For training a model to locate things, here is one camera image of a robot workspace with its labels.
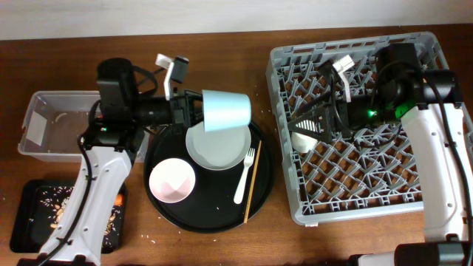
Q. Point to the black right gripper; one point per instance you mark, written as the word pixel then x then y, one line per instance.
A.
pixel 335 116

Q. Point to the clear plastic bin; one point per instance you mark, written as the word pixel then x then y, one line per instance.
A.
pixel 53 122

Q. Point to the pale grey plate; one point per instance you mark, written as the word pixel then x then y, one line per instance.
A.
pixel 219 150

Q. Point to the wooden chopstick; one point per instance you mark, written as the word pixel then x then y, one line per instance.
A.
pixel 253 178

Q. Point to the pink white bowl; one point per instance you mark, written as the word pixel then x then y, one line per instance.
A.
pixel 172 180

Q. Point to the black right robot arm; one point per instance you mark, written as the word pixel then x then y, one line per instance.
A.
pixel 429 107

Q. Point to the grey dishwasher rack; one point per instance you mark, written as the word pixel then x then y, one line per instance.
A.
pixel 370 174

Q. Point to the round black tray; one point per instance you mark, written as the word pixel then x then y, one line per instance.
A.
pixel 210 208

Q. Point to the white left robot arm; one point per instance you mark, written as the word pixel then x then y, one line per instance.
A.
pixel 116 128

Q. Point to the light blue plastic cup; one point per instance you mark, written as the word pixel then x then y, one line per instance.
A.
pixel 225 110

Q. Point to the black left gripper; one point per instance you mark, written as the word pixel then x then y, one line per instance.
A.
pixel 179 108

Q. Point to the orange carrot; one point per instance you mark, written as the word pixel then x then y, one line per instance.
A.
pixel 118 200

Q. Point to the cream white cup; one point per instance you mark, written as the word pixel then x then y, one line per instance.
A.
pixel 302 143

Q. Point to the black rectangular tray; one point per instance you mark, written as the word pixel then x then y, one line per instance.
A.
pixel 37 217

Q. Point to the white plastic fork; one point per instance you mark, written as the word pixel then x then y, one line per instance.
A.
pixel 247 163

